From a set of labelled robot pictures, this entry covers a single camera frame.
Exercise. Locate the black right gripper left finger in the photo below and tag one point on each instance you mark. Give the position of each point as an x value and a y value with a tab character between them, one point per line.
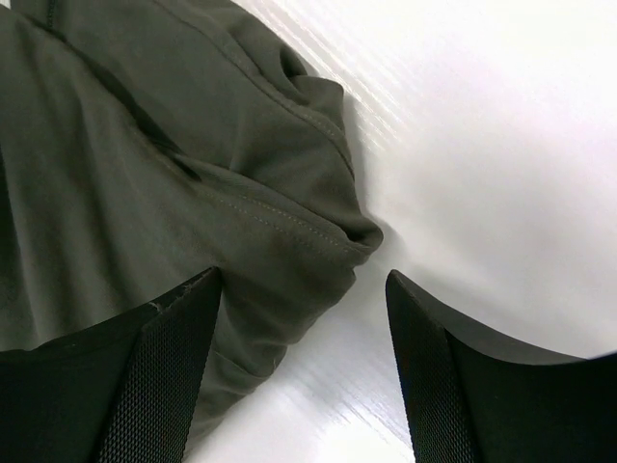
123	390

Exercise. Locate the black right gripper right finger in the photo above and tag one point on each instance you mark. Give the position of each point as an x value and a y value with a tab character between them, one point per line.
473	394

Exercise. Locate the dark olive green shorts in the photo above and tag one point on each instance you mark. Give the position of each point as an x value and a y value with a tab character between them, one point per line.
145	141

